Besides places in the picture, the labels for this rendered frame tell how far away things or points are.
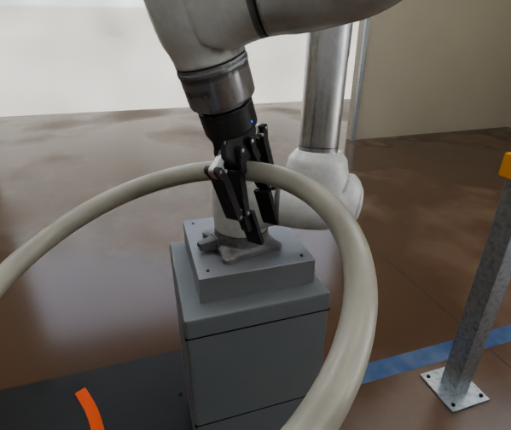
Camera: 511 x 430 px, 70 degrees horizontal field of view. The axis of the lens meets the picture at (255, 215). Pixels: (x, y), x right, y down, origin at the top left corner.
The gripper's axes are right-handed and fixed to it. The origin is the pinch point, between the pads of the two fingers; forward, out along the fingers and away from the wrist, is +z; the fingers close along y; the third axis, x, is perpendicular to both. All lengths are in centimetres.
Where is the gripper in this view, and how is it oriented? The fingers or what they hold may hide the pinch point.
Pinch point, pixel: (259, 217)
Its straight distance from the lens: 60.3
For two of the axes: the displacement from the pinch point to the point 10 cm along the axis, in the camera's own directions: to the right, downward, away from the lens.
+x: 8.2, 1.8, -5.4
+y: -5.2, 6.3, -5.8
